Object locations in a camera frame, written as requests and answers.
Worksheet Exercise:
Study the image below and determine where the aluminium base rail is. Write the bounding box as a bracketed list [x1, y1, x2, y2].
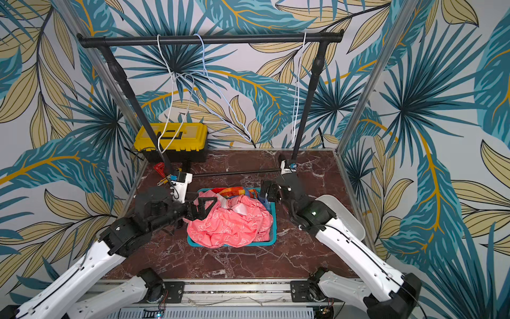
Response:
[59, 276, 407, 319]

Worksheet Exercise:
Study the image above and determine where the rainbow striped jacket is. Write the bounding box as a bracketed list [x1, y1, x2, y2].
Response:
[211, 186, 259, 199]

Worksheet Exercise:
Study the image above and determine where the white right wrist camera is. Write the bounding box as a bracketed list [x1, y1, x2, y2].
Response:
[280, 159, 297, 175]

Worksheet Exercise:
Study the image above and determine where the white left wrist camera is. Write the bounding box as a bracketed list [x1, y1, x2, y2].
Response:
[169, 171, 193, 203]

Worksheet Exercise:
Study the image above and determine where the white wire hanger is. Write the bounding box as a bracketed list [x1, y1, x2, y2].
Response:
[291, 32, 307, 144]
[156, 33, 198, 154]

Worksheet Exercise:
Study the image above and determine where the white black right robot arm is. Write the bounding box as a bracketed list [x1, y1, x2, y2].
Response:
[260, 171, 422, 318]

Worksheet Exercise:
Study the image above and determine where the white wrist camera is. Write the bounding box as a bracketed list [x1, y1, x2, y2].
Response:
[169, 171, 193, 203]
[280, 159, 297, 175]

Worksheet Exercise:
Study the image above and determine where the red handled tool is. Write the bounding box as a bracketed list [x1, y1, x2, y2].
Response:
[154, 162, 167, 178]

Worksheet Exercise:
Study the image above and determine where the teal plastic basket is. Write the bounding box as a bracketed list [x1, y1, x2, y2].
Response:
[186, 187, 278, 248]

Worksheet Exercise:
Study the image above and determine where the pink hooded jacket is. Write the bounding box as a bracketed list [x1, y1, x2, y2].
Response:
[186, 190, 275, 249]

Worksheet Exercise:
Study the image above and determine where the yellow handled tool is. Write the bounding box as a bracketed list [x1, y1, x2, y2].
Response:
[158, 178, 170, 186]

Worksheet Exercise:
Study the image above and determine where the light blue wire hanger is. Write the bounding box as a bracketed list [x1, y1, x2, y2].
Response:
[173, 33, 254, 144]

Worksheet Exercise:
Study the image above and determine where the white plastic tray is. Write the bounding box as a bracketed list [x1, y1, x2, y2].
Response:
[316, 195, 366, 241]

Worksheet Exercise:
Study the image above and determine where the yellow black toolbox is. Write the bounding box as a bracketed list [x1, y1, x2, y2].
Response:
[134, 123, 208, 163]

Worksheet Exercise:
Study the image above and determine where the black clothes rack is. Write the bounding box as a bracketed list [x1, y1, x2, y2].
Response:
[76, 29, 345, 162]

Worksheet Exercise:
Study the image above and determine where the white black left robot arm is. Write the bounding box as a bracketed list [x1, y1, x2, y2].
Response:
[1, 187, 219, 318]

